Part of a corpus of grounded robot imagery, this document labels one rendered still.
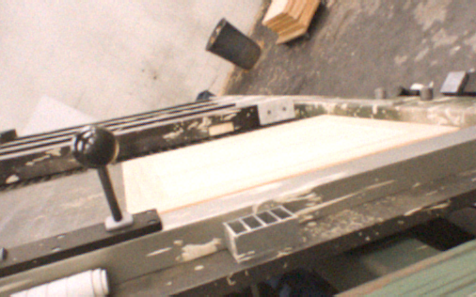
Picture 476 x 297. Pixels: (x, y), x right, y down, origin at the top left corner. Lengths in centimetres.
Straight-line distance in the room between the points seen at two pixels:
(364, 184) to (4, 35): 574
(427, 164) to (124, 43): 554
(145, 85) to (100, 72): 66
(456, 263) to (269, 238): 18
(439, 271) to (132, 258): 27
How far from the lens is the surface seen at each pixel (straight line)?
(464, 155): 57
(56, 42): 589
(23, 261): 40
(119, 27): 592
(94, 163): 32
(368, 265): 43
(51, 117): 440
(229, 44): 500
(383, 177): 48
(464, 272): 25
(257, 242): 37
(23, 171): 114
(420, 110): 80
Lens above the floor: 142
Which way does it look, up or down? 20 degrees down
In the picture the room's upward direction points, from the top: 63 degrees counter-clockwise
